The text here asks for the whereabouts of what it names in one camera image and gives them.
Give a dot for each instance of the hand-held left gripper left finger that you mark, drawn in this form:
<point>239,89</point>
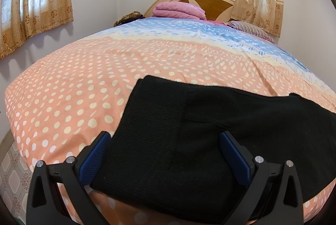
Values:
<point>95,154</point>

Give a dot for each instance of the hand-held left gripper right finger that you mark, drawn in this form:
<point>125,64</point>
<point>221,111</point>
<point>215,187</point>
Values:
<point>236,159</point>

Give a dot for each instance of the black pants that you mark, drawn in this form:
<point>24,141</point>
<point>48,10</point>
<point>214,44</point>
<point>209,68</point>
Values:
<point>183,136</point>

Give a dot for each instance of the polka dot bed sheet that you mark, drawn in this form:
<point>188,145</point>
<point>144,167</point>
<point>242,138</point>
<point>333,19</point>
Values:
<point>105,70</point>

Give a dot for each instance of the striped pillow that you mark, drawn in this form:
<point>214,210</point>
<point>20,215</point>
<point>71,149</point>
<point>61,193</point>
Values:
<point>249,29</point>

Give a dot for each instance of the brown woven bag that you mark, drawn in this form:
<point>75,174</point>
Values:
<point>128,18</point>

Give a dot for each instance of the cream wooden headboard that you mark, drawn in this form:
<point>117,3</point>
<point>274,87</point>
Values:
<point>210,3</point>

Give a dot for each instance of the long beige floral curtain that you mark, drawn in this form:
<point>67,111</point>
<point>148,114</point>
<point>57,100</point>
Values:
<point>39,4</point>

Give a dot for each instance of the folded pink blanket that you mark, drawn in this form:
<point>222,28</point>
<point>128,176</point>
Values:
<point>178,10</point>

